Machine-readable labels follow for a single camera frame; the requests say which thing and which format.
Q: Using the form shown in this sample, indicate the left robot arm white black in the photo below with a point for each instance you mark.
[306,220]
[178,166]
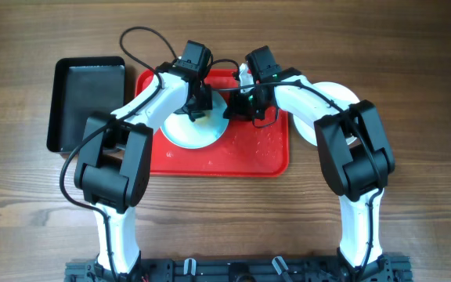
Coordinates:
[114,157]

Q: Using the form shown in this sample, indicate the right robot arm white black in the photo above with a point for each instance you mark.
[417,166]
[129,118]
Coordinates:
[355,156]

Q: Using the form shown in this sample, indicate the light blue plate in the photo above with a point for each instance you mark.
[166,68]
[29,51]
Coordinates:
[307,132]
[202,132]

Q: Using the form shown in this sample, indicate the black water basin tray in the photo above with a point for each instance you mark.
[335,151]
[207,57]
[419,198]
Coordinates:
[82,86]

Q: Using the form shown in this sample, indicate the light blue plate top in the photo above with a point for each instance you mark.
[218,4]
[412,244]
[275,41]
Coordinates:
[202,132]

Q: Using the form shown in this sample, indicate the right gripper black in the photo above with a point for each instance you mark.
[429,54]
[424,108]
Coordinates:
[236,112]

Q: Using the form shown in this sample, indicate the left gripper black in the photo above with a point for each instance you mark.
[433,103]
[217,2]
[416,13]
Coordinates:
[207,106]

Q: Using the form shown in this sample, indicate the red plastic tray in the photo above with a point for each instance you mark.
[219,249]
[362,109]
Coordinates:
[242,151]

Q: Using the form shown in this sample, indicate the white plate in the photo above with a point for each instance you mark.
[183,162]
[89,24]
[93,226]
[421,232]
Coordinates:
[340,94]

